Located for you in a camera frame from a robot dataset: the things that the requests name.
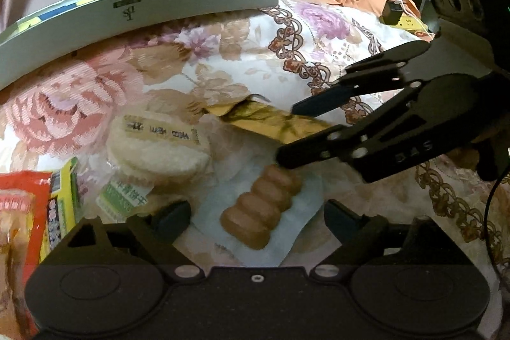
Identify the black cable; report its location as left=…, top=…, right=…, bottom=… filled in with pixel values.
left=482, top=165, right=510, bottom=281

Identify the gold snack packet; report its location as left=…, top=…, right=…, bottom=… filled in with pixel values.
left=205, top=95, right=335, bottom=145

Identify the small black object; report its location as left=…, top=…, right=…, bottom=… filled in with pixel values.
left=380, top=1, right=403, bottom=26

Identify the yellow and green snack packet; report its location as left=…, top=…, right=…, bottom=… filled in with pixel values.
left=38, top=157, right=80, bottom=265

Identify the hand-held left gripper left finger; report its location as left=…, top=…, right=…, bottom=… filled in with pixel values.
left=40, top=200, right=206, bottom=281

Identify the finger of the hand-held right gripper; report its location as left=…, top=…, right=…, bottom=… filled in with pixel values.
left=276, top=85, right=423, bottom=170
left=292, top=41, right=437, bottom=115

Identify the brown ridged snack packet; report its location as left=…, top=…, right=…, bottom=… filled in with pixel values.
left=191, top=161, right=323, bottom=267

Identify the green label biscuit packet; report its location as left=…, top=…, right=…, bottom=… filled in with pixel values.
left=96, top=181, right=192, bottom=225

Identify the red snack packet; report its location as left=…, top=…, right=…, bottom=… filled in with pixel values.
left=0, top=170, right=54, bottom=340

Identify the small yellow packet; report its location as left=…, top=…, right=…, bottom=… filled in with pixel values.
left=398, top=15, right=435, bottom=42

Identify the floral blanket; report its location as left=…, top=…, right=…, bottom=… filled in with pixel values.
left=0, top=0, right=510, bottom=340

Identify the round rice cracker packet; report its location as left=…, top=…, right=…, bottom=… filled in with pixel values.
left=106, top=113, right=212, bottom=187

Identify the grey box with colourful lining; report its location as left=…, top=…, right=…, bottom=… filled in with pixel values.
left=0, top=0, right=281, bottom=91

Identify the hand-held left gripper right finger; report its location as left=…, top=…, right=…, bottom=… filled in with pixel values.
left=309, top=200, right=473, bottom=281

